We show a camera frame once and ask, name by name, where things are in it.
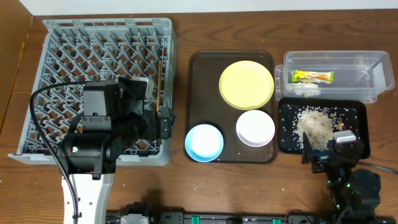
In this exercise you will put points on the white pink bowl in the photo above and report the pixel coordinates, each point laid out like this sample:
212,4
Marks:
255,128

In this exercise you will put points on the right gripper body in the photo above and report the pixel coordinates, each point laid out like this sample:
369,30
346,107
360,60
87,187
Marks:
321,158

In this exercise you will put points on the dark brown serving tray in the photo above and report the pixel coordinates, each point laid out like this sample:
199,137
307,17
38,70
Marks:
205,104

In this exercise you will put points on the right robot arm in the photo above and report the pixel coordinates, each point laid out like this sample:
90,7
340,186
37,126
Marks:
354,193

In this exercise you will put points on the green snack wrapper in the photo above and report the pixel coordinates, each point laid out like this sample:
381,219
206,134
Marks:
312,77

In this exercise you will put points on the grey plastic dish rack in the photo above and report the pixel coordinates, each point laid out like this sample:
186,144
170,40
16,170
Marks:
92,50

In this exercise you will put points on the wooden chopstick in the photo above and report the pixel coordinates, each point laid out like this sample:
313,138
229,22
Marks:
158,86

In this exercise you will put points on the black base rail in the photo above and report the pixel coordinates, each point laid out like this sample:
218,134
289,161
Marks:
139,212

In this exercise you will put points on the light blue bowl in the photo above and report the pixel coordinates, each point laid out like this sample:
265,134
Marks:
204,143

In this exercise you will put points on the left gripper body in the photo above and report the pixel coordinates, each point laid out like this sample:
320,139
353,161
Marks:
165,122

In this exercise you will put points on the rice food waste pile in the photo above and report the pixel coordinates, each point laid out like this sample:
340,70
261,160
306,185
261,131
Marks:
318,122

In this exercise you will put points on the clear plastic bin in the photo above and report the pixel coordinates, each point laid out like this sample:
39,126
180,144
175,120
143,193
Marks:
359,75

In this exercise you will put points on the yellow round plate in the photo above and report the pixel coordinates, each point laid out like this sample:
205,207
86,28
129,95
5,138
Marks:
246,85

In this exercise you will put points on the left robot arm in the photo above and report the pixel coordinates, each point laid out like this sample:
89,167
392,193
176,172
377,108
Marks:
113,118

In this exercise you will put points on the black rectangular tray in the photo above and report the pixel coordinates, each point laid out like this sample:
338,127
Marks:
357,105

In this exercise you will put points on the white tissue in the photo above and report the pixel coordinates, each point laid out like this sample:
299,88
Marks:
305,89

